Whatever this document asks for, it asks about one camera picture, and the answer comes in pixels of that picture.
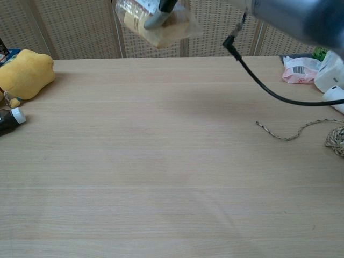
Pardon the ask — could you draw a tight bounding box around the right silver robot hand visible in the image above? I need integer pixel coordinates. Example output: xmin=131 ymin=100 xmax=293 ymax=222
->
xmin=144 ymin=0 xmax=178 ymax=30

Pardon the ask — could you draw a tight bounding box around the small snack packet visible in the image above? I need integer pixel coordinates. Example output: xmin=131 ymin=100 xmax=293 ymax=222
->
xmin=114 ymin=0 xmax=204 ymax=49

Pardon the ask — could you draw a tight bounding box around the bamboo folding screen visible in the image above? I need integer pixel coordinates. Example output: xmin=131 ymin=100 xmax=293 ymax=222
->
xmin=0 ymin=0 xmax=344 ymax=60

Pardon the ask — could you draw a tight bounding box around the yellow bread-shaped plush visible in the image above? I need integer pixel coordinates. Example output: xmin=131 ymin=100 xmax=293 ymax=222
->
xmin=0 ymin=49 xmax=56 ymax=109

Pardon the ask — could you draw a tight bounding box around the blue box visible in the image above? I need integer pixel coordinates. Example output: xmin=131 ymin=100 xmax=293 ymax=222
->
xmin=5 ymin=48 xmax=22 ymax=65

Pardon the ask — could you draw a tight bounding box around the pink plastic package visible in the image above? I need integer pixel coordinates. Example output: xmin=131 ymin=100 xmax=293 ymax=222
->
xmin=281 ymin=55 xmax=323 ymax=85

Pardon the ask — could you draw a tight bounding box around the dark bottle with white cap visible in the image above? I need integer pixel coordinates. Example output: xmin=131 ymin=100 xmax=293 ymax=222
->
xmin=0 ymin=107 xmax=27 ymax=137

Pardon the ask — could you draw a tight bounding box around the white tissue pack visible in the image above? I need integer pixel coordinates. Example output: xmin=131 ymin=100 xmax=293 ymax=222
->
xmin=313 ymin=50 xmax=344 ymax=94

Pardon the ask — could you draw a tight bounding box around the white cylindrical bottle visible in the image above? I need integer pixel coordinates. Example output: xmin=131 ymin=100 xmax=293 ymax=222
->
xmin=321 ymin=85 xmax=344 ymax=116

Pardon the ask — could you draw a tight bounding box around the striped twine bundle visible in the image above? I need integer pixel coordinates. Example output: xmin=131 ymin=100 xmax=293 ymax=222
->
xmin=255 ymin=118 xmax=344 ymax=157

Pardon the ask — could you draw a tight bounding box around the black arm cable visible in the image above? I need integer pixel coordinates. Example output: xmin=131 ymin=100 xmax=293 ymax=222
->
xmin=222 ymin=34 xmax=344 ymax=108

